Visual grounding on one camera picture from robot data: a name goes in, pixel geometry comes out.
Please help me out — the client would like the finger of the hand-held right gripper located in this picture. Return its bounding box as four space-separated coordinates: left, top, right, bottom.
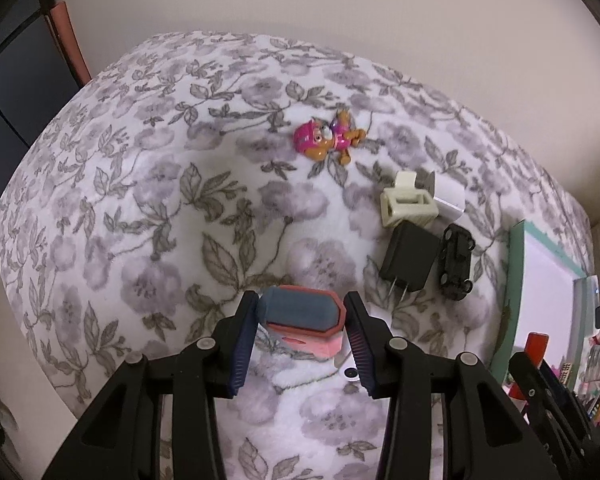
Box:
508 351 598 466
539 361 594 434

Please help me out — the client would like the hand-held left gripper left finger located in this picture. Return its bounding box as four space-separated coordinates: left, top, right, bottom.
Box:
40 290 261 480

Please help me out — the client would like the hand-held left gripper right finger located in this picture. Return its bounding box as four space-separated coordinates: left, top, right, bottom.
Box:
343 291 561 480

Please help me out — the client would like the salmon and blue toy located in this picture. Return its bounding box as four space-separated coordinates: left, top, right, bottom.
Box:
257 284 348 359

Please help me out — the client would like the teal-rimmed white tray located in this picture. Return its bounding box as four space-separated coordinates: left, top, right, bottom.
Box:
489 220 600 391

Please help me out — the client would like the black wall charger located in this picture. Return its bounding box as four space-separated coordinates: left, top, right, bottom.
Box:
378 221 441 306

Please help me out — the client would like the black toy car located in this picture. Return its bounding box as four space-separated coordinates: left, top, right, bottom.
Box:
437 223 477 301

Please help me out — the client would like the cream plug adapter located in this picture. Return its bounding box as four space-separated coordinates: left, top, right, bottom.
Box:
380 171 440 228

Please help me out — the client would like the white cube charger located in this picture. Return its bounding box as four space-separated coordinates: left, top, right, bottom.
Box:
417 170 466 222

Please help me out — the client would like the pink toy dog figure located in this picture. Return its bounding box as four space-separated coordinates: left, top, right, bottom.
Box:
293 110 367 166

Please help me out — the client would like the white power strip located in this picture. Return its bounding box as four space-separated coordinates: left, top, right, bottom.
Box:
574 274 600 343

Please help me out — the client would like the red-brown board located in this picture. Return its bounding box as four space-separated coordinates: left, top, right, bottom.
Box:
50 1 92 86

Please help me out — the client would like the dark cabinet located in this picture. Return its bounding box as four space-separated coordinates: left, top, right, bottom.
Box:
0 0 81 201

